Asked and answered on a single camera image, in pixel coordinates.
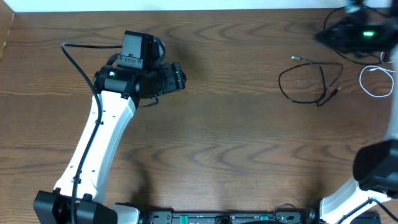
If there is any white usb cable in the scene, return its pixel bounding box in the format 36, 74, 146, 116
358, 51, 397, 98

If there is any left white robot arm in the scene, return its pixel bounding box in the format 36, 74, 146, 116
34, 30, 187, 223

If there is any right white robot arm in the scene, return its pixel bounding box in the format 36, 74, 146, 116
307, 1, 397, 223

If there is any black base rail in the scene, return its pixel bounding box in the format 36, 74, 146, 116
137, 205, 322, 224

